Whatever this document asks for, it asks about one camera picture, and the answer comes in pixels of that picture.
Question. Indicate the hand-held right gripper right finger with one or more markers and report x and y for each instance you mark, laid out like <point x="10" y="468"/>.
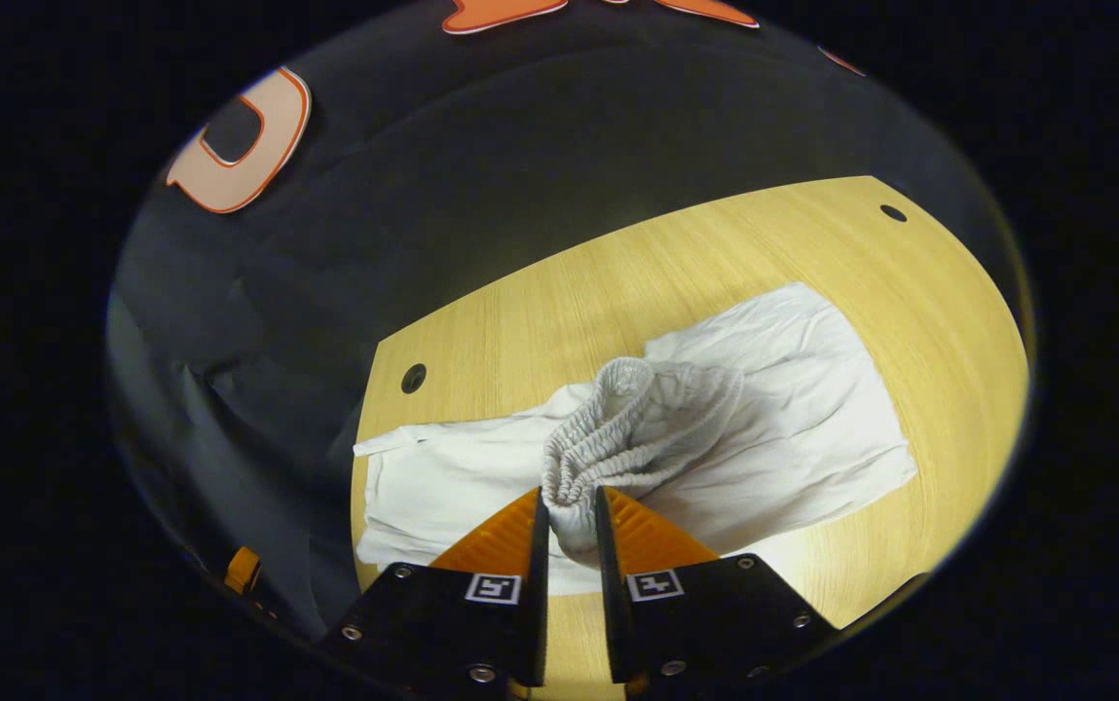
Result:
<point x="608" y="584"/>

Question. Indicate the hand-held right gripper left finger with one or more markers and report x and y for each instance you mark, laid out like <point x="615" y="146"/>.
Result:
<point x="540" y="584"/>

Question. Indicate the white jeans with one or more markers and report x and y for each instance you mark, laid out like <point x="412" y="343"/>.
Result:
<point x="793" y="419"/>

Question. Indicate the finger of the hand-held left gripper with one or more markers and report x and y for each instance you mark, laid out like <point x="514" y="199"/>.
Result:
<point x="243" y="570"/>

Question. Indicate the black backdrop cloth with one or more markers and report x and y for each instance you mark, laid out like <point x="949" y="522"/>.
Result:
<point x="423" y="195"/>

